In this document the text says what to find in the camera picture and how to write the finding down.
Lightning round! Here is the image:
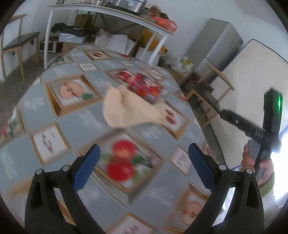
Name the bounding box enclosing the red drink can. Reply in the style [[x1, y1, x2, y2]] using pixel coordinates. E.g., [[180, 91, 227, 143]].
[[128, 73, 163, 104]]

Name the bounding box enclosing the brown paper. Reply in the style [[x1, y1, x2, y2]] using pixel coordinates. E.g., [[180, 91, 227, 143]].
[[103, 85, 165, 129]]

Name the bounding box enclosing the person right hand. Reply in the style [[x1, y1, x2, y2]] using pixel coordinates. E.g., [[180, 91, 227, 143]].
[[241, 145, 274, 186]]

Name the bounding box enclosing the white mattress blue trim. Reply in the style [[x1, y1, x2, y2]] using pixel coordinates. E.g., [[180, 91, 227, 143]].
[[211, 39, 287, 168]]

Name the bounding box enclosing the wooden chair right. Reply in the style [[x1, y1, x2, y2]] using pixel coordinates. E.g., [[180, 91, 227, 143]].
[[180, 64, 235, 128]]

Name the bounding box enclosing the wooden chair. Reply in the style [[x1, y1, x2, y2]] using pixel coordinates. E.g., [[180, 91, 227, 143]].
[[1, 13, 40, 82], [180, 64, 235, 128]]

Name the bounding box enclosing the patterned fruit tablecloth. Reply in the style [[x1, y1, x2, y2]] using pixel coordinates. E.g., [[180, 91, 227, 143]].
[[1, 44, 210, 233]]

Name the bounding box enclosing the grey refrigerator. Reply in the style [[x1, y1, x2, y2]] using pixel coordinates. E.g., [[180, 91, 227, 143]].
[[185, 18, 243, 83]]

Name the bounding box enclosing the white plastic bag pile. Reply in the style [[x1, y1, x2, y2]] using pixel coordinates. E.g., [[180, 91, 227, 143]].
[[171, 56, 194, 73]]

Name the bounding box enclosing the orange plastic bag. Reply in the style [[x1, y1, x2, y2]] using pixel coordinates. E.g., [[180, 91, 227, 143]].
[[152, 16, 178, 33]]

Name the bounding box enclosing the wooden chair left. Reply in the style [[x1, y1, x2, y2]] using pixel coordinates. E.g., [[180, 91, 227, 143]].
[[1, 13, 40, 82]]

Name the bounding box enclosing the silver rice cooker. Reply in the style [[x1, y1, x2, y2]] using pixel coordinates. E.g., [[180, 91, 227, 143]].
[[110, 0, 147, 13]]

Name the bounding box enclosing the black cloth bundle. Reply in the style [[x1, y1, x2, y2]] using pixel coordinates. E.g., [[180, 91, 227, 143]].
[[50, 23, 97, 37]]

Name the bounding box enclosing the white long side table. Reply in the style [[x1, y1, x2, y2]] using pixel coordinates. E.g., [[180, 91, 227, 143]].
[[43, 3, 174, 69]]

